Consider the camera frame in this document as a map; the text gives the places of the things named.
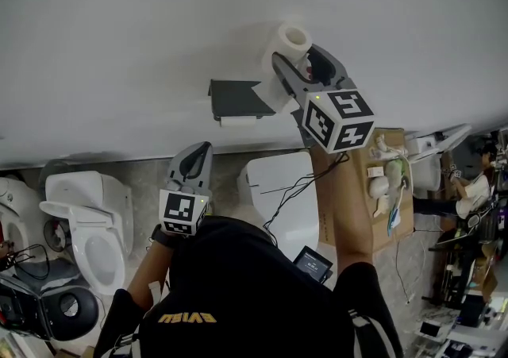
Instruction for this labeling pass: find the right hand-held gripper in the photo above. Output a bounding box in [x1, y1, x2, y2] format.
[271, 43, 376, 156]

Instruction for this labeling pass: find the blue and white brush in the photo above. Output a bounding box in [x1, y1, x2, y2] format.
[385, 185, 410, 235]

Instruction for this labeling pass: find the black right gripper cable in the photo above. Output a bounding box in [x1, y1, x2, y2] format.
[261, 152, 351, 248]

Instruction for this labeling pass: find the white smart toilet closed lid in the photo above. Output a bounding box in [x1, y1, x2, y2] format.
[236, 150, 321, 263]

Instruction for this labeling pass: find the black wire waste bin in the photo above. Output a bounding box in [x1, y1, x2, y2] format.
[42, 218, 73, 253]

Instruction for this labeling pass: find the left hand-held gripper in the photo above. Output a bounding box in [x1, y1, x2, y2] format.
[158, 141, 214, 237]

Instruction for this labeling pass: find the white egg-shaped toilet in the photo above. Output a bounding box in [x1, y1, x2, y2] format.
[0, 175, 40, 256]

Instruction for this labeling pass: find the thin floor cable with plug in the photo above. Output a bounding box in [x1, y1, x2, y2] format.
[394, 229, 429, 306]

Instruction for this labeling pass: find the grey sponge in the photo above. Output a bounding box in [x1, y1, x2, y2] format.
[387, 160, 406, 187]

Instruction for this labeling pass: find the green plastic piece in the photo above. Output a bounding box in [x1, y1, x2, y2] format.
[400, 160, 412, 191]

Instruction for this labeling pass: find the grey plastic bin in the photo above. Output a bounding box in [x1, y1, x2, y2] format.
[38, 157, 76, 179]

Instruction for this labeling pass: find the white toilet paper roll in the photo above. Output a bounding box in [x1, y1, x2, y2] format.
[260, 21, 314, 114]

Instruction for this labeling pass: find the black tablet device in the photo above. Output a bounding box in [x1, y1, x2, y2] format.
[292, 244, 335, 283]

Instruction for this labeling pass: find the white toilet with open lid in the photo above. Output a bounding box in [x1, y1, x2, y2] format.
[38, 170, 134, 297]

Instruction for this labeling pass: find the white round object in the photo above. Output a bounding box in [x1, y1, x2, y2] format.
[368, 176, 390, 198]

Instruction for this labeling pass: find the black wall paper holder shelf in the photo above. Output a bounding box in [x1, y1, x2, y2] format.
[207, 78, 278, 128]

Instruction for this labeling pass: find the person's black t-shirt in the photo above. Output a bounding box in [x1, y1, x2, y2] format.
[92, 214, 405, 358]

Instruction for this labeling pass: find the white toilet with raised seat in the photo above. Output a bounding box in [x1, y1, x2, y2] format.
[403, 123, 473, 199]

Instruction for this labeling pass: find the beige plastic piece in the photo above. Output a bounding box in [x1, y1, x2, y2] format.
[373, 195, 392, 217]

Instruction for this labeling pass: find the black round device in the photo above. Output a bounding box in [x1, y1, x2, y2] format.
[0, 275, 100, 344]

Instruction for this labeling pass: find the large brown cardboard box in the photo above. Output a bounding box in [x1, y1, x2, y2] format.
[312, 127, 417, 249]

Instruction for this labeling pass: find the person's right forearm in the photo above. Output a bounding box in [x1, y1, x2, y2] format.
[332, 148, 376, 296]

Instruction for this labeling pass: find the person's left forearm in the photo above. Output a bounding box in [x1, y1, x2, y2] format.
[125, 243, 176, 312]

